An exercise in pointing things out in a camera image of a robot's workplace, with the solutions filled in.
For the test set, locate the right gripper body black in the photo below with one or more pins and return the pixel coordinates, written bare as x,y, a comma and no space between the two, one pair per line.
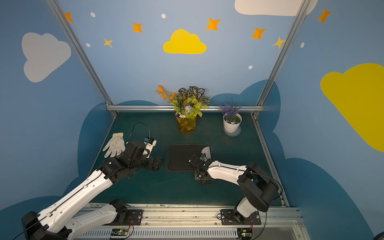
195,163

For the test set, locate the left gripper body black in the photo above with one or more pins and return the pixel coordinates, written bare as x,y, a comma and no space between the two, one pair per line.
156,163

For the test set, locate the black cutting board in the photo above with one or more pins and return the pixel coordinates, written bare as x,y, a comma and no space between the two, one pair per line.
178,157

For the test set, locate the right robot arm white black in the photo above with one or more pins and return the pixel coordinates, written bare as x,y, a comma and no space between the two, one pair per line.
259,189

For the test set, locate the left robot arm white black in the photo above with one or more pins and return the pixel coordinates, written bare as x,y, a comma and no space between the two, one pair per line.
58,222

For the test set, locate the left controller board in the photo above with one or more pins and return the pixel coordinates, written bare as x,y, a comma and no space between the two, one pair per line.
119,233

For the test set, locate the controller board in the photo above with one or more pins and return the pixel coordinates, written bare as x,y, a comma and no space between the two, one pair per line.
119,233
245,234

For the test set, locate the right controller board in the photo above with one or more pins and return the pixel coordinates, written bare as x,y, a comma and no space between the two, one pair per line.
245,234

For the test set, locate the white work glove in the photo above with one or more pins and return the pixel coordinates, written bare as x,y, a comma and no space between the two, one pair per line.
115,146

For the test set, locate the lavender plant in white pot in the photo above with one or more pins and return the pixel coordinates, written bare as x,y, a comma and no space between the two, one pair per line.
231,119

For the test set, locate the flower bouquet in amber vase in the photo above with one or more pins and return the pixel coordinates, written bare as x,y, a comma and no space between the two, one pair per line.
187,105

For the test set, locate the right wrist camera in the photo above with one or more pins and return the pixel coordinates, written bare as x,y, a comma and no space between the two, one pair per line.
203,156

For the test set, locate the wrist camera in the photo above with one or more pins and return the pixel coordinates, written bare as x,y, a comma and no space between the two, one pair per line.
203,156
138,150

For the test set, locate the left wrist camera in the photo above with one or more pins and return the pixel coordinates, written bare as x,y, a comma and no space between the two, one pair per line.
138,150

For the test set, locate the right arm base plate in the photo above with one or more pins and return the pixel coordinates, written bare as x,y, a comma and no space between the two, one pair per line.
232,217

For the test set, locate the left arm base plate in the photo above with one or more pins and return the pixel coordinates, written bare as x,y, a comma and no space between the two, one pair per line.
128,217

